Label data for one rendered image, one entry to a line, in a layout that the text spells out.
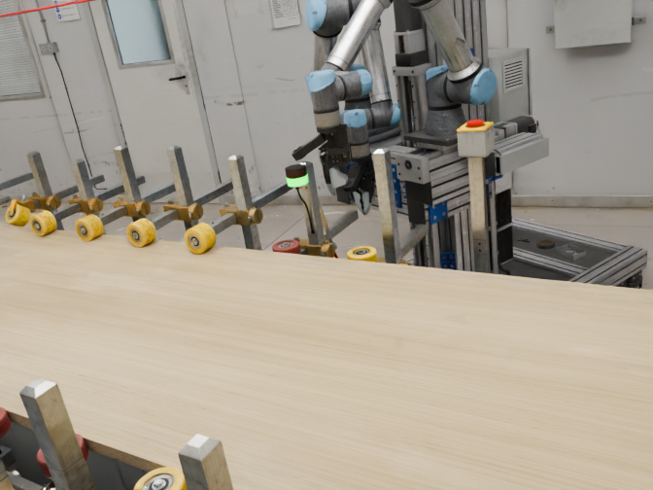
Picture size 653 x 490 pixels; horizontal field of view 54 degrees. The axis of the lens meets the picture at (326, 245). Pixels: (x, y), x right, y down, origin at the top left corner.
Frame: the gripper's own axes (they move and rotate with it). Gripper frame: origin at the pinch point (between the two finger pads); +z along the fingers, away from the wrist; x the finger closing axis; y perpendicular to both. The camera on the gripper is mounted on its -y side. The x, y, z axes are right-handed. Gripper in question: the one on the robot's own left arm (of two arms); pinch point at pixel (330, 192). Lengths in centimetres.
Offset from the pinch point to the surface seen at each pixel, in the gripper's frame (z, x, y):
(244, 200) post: 0.4, -0.3, -27.7
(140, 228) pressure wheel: 4, -9, -60
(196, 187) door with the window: 86, 312, -185
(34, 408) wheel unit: -12, -120, -17
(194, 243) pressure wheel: 6.9, -17.2, -39.2
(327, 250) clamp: 14.9, -9.7, -1.4
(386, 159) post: -12.9, -16.8, 19.7
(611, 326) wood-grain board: 11, -66, 65
